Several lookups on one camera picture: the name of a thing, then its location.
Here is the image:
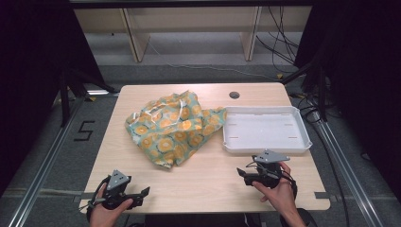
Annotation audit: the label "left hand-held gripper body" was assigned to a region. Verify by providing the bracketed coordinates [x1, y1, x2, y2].
[101, 169, 131, 211]

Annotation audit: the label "aluminium floor rail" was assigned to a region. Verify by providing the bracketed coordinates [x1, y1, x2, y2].
[310, 110, 385, 227]
[8, 94, 87, 227]

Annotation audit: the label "person's right hand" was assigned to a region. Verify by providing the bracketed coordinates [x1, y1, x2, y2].
[252, 161, 301, 218]

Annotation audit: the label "green cloth bag orange print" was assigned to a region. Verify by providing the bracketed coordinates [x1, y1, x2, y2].
[124, 90, 228, 169]

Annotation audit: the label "beige wooden desk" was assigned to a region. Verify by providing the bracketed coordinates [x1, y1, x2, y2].
[73, 6, 313, 63]

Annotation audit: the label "black floor cables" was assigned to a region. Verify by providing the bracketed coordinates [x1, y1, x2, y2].
[288, 91, 323, 125]

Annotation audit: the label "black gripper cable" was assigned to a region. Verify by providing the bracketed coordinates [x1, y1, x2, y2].
[85, 176, 112, 221]
[282, 171, 299, 201]

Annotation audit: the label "bundle of black cables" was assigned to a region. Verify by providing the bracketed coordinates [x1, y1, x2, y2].
[254, 6, 301, 75]

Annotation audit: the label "white plastic tray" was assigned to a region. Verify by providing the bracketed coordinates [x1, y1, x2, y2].
[221, 105, 313, 155]

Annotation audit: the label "dark curtain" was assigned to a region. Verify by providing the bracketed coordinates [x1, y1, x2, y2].
[0, 0, 107, 197]
[294, 0, 401, 202]

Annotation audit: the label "black metal stand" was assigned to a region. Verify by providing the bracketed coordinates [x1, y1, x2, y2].
[281, 60, 329, 122]
[59, 67, 117, 128]

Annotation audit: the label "person's left hand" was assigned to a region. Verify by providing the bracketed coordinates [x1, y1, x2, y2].
[89, 183, 134, 227]

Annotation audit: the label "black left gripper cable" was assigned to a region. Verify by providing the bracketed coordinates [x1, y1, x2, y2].
[85, 176, 112, 221]

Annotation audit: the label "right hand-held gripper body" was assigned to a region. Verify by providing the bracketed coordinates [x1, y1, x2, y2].
[252, 149, 291, 189]

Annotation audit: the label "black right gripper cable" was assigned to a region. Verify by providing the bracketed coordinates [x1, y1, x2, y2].
[282, 171, 299, 201]

